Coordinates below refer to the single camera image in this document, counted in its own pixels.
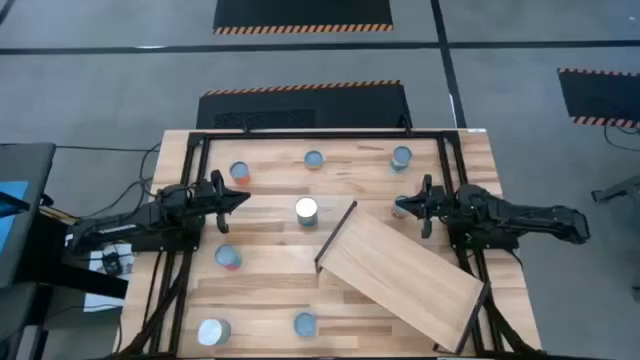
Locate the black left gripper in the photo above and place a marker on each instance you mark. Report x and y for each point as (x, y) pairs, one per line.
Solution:
(210, 200)

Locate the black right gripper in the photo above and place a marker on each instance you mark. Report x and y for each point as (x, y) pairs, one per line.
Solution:
(440, 202)

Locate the brown striped can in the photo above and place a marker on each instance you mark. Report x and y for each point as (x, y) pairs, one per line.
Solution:
(398, 215)

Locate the orange label can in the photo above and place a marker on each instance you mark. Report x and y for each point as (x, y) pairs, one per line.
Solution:
(240, 171)

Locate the red green label can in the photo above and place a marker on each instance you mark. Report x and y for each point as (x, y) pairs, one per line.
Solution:
(228, 256)

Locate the tall blue can silver lid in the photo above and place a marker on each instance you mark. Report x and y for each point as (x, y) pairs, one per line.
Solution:
(306, 210)

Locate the wide silver lid can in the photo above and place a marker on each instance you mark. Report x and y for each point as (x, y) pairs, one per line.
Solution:
(214, 332)

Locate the small blue can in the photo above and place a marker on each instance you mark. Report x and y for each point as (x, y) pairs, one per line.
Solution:
(305, 324)

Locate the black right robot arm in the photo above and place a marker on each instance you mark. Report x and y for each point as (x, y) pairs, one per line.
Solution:
(525, 217)

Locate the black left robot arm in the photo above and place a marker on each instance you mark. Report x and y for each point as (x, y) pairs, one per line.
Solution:
(130, 220)

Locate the wooden shelf black ends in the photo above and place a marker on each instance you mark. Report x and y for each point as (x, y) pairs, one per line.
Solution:
(400, 270)

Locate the black mat striped edge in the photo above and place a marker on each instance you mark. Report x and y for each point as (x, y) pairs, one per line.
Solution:
(600, 95)
(300, 12)
(350, 107)

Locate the small black device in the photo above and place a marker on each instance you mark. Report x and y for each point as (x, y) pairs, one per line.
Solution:
(111, 262)

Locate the white paper sheet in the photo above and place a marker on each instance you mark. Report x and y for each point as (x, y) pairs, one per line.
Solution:
(97, 257)

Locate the black desk support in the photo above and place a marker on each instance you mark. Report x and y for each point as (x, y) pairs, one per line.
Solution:
(75, 280)

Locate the grey stand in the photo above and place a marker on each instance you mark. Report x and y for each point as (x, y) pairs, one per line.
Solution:
(617, 190)

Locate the grey desk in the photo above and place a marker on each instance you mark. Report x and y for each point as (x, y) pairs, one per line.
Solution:
(30, 165)

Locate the blue screen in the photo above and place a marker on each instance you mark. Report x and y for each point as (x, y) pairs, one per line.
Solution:
(10, 235)

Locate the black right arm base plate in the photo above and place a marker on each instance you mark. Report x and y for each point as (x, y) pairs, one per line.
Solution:
(465, 244)

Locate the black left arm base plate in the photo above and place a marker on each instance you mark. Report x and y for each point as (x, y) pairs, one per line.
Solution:
(170, 245)

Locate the black metal table frame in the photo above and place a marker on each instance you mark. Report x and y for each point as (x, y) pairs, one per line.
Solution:
(325, 135)

